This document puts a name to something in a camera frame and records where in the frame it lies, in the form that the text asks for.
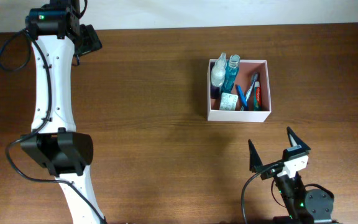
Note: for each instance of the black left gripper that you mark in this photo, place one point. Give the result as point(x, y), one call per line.
point(90, 39)

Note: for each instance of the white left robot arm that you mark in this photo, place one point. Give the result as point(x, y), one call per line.
point(57, 39)

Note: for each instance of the blue disposable razor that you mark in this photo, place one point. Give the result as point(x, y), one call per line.
point(242, 98)

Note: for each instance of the purple foam soap dispenser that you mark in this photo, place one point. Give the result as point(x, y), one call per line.
point(218, 74)

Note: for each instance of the green soap bar box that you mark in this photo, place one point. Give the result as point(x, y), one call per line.
point(228, 102)

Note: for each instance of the blue white toothbrush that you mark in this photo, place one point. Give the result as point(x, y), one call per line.
point(254, 78)

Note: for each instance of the green toothpaste tube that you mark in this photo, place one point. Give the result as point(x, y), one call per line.
point(257, 97)

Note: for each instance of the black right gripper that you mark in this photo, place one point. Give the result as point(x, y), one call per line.
point(256, 164)

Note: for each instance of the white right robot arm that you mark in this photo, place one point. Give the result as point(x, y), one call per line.
point(310, 203)

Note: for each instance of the blue mouthwash bottle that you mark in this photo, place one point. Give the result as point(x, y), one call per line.
point(232, 70)

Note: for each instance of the pink open cardboard box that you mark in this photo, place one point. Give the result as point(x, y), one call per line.
point(246, 69)

